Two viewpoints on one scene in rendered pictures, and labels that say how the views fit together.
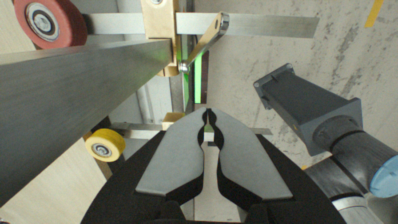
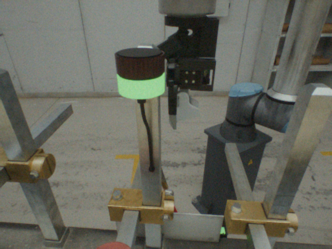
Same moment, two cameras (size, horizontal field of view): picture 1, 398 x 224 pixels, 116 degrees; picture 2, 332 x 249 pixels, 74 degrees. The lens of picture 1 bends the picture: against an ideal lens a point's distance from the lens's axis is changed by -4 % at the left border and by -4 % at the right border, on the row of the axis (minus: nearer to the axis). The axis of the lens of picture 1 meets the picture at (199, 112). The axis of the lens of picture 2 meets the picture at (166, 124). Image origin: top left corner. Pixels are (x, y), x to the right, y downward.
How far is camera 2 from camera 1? 41 cm
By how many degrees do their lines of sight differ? 68
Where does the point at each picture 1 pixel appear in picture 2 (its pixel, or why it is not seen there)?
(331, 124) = (228, 135)
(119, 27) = (129, 231)
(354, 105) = (210, 130)
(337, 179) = (264, 107)
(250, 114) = not seen: hidden behind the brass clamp
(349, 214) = (280, 89)
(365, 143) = (230, 110)
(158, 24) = (134, 197)
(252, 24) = not seen: hidden behind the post
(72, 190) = not seen: outside the picture
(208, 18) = (137, 175)
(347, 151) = (241, 115)
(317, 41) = (169, 183)
